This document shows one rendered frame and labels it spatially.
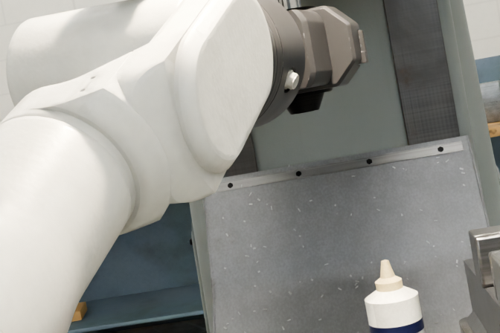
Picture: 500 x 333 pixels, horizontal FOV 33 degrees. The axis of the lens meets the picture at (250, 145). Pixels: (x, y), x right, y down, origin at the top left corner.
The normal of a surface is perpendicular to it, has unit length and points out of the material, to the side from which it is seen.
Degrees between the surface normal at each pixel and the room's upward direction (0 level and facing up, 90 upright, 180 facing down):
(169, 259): 90
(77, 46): 70
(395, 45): 90
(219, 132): 93
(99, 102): 85
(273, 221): 64
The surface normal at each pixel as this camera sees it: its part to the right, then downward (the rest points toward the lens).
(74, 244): 0.91, -0.21
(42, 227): 0.69, -0.54
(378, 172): -0.18, -0.36
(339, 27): -0.37, 0.11
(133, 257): -0.12, 0.07
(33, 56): -0.40, -0.23
